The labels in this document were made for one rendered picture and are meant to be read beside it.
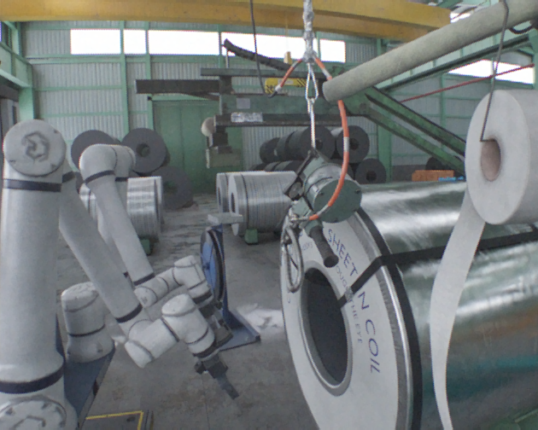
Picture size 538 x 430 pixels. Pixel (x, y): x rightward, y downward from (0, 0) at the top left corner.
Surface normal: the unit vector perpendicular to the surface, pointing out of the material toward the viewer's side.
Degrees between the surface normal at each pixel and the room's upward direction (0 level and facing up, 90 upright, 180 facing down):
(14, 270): 86
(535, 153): 88
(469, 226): 93
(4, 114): 90
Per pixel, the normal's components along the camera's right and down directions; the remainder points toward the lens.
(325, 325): 0.23, -0.40
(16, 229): 0.24, 0.05
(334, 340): 0.15, -0.69
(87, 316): 0.70, 0.07
